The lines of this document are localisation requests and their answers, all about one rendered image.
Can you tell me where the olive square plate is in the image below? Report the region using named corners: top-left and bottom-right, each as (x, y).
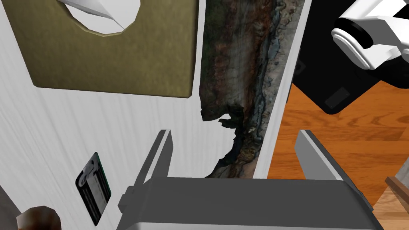
top-left (0, 0), bottom-right (200, 99)

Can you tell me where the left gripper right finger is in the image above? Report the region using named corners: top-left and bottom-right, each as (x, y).
top-left (294, 129), bottom-right (362, 194)

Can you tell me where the white door leaf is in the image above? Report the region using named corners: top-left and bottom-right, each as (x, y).
top-left (0, 0), bottom-right (239, 230)

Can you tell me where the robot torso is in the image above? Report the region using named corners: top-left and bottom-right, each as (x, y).
top-left (292, 0), bottom-right (409, 115)

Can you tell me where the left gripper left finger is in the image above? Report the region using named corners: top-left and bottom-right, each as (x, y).
top-left (133, 129), bottom-right (175, 190)

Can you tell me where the brown door knob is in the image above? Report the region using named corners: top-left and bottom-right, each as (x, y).
top-left (16, 206), bottom-right (62, 230)

